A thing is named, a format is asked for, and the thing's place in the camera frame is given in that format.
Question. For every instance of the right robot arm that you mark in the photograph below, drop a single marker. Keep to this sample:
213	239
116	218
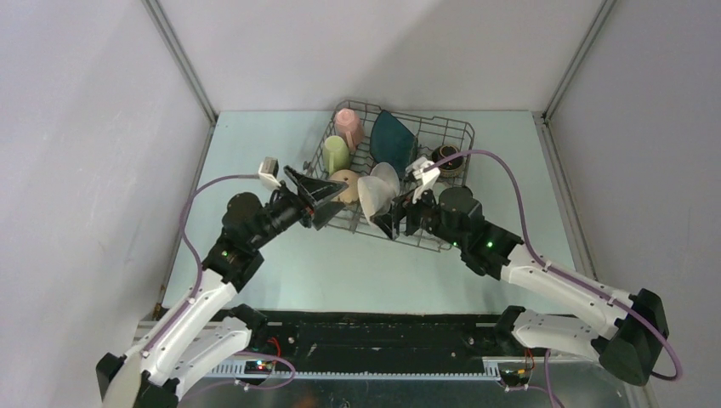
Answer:
623	332

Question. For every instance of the pink ceramic mug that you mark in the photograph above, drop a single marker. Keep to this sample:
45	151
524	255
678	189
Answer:
349	126

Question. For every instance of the tan ceramic mug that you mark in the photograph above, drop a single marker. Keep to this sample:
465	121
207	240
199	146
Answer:
349	177

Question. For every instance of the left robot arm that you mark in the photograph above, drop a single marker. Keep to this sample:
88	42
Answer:
168	361

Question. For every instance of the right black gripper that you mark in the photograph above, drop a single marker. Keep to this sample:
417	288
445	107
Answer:
410	210

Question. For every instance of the light green ceramic mug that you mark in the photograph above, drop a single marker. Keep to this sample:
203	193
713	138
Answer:
335	154

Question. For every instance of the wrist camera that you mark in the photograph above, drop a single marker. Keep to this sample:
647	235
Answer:
268	172
425	172

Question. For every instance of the small white bowl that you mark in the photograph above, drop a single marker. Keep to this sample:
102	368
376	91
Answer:
375	196

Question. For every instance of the teal square plate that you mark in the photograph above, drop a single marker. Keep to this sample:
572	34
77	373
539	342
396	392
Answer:
393	143

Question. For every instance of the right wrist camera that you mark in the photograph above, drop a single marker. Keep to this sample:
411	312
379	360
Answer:
425	172

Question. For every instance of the white ceramic plate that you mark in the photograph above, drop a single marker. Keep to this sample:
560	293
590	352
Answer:
388	175

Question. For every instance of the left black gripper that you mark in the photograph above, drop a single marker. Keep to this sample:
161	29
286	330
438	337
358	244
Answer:
314	190

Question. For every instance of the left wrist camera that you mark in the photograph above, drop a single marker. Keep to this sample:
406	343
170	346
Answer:
268	172

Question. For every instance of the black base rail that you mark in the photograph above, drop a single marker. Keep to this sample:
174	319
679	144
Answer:
389	345

